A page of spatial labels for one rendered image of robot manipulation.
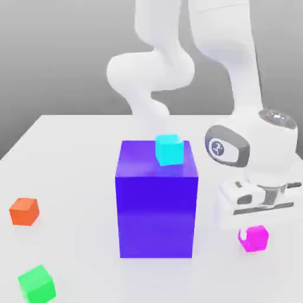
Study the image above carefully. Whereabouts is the small orange cube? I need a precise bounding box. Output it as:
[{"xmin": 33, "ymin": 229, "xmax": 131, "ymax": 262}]
[{"xmin": 9, "ymin": 198, "xmax": 40, "ymax": 227}]

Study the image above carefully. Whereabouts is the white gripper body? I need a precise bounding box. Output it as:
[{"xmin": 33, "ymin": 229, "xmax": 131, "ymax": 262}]
[{"xmin": 216, "ymin": 201, "xmax": 298, "ymax": 232}]

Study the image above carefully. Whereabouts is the large purple box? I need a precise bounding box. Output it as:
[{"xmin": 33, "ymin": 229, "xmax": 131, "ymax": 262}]
[{"xmin": 114, "ymin": 140, "xmax": 199, "ymax": 259}]

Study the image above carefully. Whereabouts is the small magenta cube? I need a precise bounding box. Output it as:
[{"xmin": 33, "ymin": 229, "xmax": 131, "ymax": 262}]
[{"xmin": 237, "ymin": 225, "xmax": 270, "ymax": 253}]

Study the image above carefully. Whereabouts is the small green cube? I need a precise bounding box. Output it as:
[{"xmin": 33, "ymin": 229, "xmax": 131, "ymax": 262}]
[{"xmin": 17, "ymin": 264, "xmax": 57, "ymax": 303}]

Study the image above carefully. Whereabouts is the small cyan cube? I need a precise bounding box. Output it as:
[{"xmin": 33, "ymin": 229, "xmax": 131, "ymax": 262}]
[{"xmin": 155, "ymin": 134, "xmax": 185, "ymax": 167}]

